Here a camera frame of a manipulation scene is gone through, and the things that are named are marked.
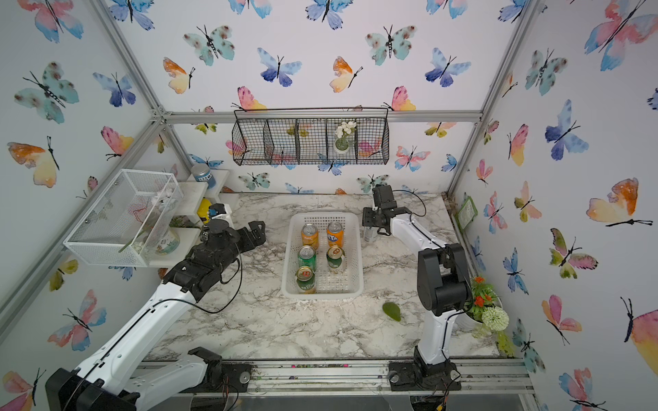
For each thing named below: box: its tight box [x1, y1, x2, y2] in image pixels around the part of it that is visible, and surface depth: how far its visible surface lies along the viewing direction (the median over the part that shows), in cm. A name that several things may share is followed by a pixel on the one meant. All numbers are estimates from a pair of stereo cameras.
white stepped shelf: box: [146, 169, 240, 269], surface depth 90 cm
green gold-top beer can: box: [295, 265, 317, 295], surface depth 84 cm
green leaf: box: [382, 302, 401, 322], surface depth 88 cm
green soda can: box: [298, 244, 318, 272], surface depth 90 cm
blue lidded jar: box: [191, 163, 217, 190], surface depth 100 cm
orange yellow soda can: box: [301, 222, 320, 251], surface depth 96 cm
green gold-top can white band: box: [326, 245, 347, 274], surface depth 90 cm
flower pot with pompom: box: [454, 276, 515, 358], surface depth 72 cm
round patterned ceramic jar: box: [155, 226, 180, 256], surface depth 83 cm
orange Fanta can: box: [326, 220, 345, 249], surface depth 97 cm
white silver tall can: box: [363, 226, 378, 244], surface depth 101 cm
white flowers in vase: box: [334, 120, 357, 153], surface depth 90 cm
